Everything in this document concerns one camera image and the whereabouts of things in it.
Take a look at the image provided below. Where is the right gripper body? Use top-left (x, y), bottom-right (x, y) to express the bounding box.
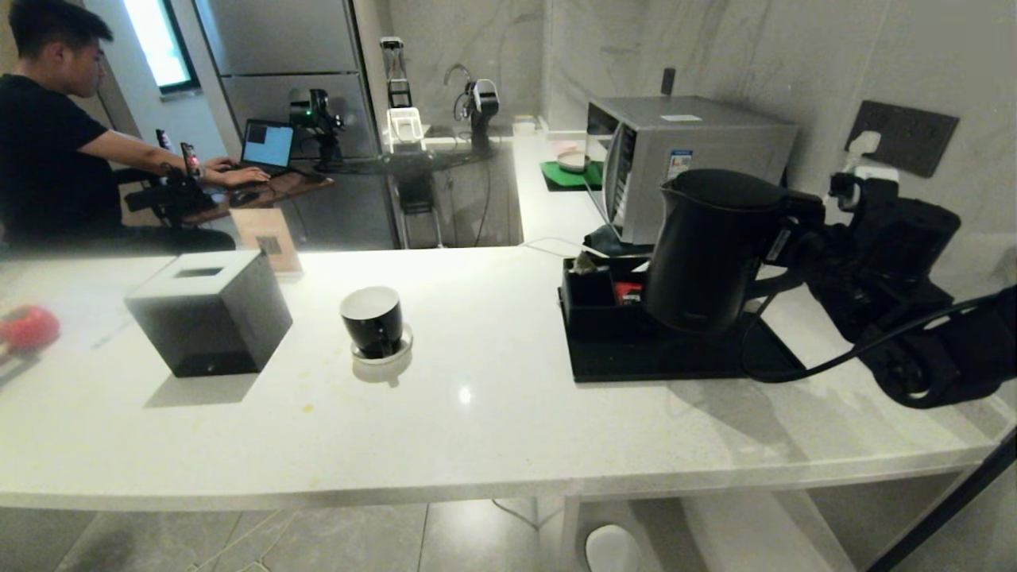
top-left (764, 213), bottom-right (853, 296)

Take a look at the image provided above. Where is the black electric kettle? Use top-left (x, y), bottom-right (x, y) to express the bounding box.
top-left (643, 168), bottom-right (827, 335)

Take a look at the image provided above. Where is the black cup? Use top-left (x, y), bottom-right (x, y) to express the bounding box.
top-left (339, 285), bottom-right (404, 359)

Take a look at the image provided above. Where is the silver microwave oven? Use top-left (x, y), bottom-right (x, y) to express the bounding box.
top-left (585, 95), bottom-right (800, 246)

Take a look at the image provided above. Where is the black tray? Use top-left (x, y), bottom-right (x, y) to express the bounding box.
top-left (558, 257), bottom-right (805, 385)

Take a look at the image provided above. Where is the black organizer box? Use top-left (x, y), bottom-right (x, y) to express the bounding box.
top-left (561, 257), bottom-right (651, 338)

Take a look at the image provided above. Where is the green mat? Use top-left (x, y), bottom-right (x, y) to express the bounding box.
top-left (541, 160), bottom-right (605, 192)

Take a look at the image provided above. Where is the white bin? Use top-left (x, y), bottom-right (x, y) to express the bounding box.
top-left (585, 524), bottom-right (642, 572)

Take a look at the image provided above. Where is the white saucer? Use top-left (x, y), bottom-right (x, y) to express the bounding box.
top-left (350, 321), bottom-right (415, 367)

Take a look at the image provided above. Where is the wooden desk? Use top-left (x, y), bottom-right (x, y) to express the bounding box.
top-left (181, 170), bottom-right (335, 226)

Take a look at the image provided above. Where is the brown card sign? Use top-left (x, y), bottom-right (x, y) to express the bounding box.
top-left (230, 207), bottom-right (304, 276)

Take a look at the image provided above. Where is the laptop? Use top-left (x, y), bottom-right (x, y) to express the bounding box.
top-left (240, 118), bottom-right (297, 177)

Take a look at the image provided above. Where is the silver refrigerator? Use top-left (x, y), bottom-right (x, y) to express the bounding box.
top-left (193, 0), bottom-right (384, 164)

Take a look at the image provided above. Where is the grey tissue box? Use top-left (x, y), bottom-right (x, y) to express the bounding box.
top-left (124, 249), bottom-right (294, 379)

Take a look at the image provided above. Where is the window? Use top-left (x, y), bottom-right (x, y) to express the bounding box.
top-left (122, 0), bottom-right (201, 95)

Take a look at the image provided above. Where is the person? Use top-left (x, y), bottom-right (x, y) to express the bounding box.
top-left (0, 0), bottom-right (273, 249)

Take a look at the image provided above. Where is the red round object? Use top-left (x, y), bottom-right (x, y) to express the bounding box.
top-left (0, 305), bottom-right (61, 355)

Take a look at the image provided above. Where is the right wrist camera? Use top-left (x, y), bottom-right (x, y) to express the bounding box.
top-left (828, 164), bottom-right (900, 212)

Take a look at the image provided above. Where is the black cable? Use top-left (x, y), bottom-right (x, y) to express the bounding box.
top-left (741, 291), bottom-right (1017, 385)

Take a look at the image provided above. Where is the dark wall socket plate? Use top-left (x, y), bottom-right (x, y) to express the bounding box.
top-left (844, 99), bottom-right (961, 179)

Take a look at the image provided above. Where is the white cable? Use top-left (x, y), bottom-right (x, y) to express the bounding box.
top-left (519, 236), bottom-right (610, 260)

